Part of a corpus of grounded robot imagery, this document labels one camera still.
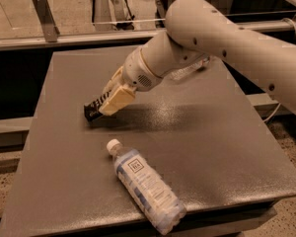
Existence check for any clear empty plastic bottle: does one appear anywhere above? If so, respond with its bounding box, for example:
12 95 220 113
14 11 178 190
170 56 210 81

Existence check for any left metal bracket post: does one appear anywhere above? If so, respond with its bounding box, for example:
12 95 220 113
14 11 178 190
32 0 60 42

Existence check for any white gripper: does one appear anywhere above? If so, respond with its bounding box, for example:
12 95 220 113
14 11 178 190
99 47 162 116

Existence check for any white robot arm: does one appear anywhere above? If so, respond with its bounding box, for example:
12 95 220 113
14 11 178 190
98 0 296 116

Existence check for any horizontal metal rail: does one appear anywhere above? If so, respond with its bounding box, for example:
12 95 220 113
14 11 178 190
0 19 296 51

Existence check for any blue labelled plastic bottle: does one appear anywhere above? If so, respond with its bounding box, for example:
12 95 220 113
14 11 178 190
107 139 186 235

